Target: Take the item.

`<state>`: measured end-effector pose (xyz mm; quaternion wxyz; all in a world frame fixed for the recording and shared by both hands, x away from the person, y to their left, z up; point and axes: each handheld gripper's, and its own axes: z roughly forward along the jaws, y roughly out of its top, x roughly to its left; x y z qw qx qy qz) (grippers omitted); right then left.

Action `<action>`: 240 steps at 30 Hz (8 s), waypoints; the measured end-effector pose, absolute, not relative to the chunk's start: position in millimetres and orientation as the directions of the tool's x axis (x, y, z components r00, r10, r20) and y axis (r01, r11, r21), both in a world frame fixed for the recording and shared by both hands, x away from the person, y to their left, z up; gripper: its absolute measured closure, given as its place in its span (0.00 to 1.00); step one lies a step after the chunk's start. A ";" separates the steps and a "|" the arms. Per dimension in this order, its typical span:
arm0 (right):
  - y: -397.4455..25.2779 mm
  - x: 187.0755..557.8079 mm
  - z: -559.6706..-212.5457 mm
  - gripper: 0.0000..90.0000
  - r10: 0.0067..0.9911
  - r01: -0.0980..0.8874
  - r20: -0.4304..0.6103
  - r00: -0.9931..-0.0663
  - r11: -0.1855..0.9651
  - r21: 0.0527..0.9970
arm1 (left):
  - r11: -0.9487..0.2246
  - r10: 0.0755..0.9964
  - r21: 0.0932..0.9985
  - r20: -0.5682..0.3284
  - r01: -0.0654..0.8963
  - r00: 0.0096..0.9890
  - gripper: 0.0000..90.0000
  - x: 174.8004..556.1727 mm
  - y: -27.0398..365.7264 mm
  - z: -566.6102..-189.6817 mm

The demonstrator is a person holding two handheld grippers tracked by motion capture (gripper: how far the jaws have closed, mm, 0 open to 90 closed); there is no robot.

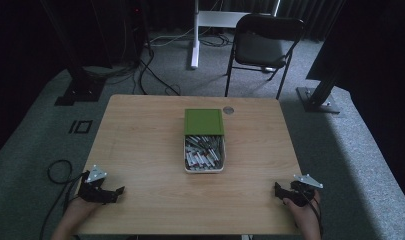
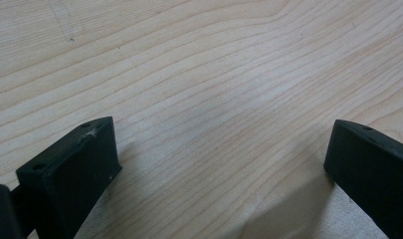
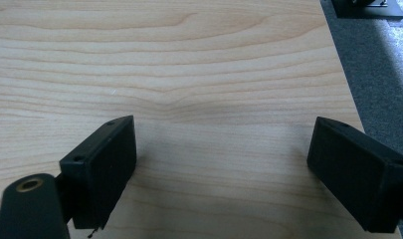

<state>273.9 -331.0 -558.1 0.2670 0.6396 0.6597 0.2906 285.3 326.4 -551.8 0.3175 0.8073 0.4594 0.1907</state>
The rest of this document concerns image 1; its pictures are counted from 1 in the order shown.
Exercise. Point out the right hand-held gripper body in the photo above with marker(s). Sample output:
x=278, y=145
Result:
x=304, y=191

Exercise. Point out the person's left hand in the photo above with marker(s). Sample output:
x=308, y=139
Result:
x=79, y=211

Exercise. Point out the person's right hand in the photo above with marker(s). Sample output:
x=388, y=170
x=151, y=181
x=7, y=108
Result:
x=305, y=218

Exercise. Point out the white desk frame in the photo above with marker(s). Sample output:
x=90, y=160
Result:
x=195, y=40

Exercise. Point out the black metal stand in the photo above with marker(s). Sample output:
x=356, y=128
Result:
x=318, y=100
x=80, y=83

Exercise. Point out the black folding chair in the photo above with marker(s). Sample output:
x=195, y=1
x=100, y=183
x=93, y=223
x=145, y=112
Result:
x=263, y=46

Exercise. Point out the green box lid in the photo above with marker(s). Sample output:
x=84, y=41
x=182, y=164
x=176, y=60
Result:
x=203, y=122

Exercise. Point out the white rectangular box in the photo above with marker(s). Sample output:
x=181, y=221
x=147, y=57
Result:
x=186, y=156

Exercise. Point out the round grey table grommet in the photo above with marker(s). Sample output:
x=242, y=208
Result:
x=228, y=110

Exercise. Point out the pile of pens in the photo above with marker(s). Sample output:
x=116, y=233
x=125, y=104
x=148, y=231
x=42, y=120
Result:
x=204, y=153

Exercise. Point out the dark panel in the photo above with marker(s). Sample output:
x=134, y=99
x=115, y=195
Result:
x=363, y=43

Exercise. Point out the black equipment tower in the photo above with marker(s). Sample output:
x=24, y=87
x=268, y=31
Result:
x=135, y=26

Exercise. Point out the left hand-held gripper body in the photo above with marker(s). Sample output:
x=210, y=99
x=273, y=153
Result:
x=93, y=191

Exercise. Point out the dark curtain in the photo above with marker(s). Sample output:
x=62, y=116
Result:
x=310, y=16

